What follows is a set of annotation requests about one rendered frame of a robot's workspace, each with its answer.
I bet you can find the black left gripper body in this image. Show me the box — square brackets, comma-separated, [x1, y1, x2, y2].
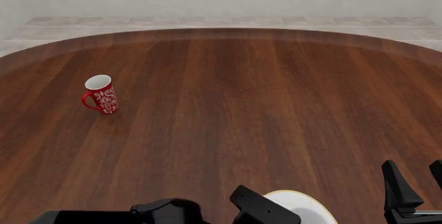
[229, 185, 302, 224]

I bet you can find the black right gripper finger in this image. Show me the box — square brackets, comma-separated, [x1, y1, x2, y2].
[381, 159, 425, 214]
[428, 159, 442, 192]

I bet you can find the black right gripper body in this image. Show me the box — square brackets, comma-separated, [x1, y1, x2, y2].
[383, 200, 442, 224]

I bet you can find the red patterned mug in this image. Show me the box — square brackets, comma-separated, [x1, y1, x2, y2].
[81, 74, 119, 115]

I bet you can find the white plate with gold rim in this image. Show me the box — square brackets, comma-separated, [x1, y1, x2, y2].
[263, 189, 339, 224]

